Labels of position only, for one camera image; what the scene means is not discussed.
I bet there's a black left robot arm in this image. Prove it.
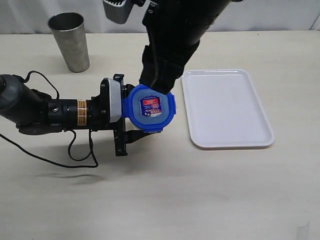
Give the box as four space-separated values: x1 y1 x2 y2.
0 74 148 157

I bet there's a blue plastic lid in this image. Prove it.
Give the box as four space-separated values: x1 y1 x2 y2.
122 84 176 133

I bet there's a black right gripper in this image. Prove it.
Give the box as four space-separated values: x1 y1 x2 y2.
139 44 184 95

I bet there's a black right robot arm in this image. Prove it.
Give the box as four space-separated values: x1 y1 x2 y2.
139 0 231 94

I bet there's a black cable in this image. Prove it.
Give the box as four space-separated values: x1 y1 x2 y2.
0 70 99 169

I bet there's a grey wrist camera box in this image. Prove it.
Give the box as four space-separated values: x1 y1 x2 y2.
104 78 122 123
102 0 134 25

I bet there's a white rectangular plastic tray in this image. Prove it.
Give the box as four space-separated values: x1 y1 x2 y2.
181 69 275 150

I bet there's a stainless steel cup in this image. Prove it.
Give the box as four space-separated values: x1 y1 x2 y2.
47 12 90 73

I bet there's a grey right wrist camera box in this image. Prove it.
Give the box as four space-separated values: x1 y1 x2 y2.
102 0 134 25

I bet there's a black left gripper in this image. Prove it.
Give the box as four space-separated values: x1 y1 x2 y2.
89 73 152 157

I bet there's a clear tall plastic container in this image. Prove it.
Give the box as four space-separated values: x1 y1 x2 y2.
124 118 162 135

